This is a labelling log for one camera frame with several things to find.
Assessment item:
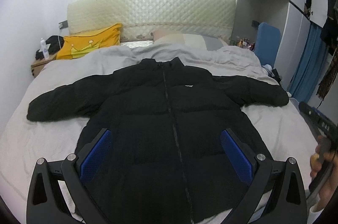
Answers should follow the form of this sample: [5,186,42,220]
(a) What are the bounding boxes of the black puffer jacket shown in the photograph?
[27,58,289,223]

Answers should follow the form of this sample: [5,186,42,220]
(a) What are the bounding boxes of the person's right hand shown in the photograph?
[309,135,338,212]

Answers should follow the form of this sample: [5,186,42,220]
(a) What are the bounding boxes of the grey bed duvet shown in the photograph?
[1,44,317,223]

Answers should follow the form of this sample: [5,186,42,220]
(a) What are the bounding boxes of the blue curtain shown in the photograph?
[288,22,328,103]

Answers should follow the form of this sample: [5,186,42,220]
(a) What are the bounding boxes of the blue cushioned chair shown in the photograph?
[254,23,281,67]

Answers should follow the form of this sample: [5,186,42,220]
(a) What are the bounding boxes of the small bottles on right nightstand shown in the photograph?
[230,38,255,51]

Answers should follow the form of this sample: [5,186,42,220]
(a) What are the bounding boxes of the wooden nightstand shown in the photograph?
[31,53,57,78]

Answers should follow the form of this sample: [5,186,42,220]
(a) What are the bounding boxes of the grey and cream pillow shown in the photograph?
[151,29,228,51]

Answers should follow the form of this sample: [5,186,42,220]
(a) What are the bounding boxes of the white lotion bottle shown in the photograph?
[40,38,50,60]

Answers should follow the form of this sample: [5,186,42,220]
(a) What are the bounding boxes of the yellow crown pillow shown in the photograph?
[56,23,123,60]

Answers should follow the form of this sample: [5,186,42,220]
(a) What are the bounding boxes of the black bag on nightstand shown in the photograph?
[35,35,64,60]

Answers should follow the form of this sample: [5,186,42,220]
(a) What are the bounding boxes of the cream quilted headboard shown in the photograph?
[67,0,236,42]

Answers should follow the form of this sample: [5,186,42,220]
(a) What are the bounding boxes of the wall power socket right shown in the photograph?
[252,20,259,28]

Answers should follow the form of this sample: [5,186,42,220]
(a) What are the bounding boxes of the wall power socket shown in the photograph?
[59,20,68,29]
[252,20,259,28]

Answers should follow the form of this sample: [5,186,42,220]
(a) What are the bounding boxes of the wall power socket left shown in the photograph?
[59,20,68,29]

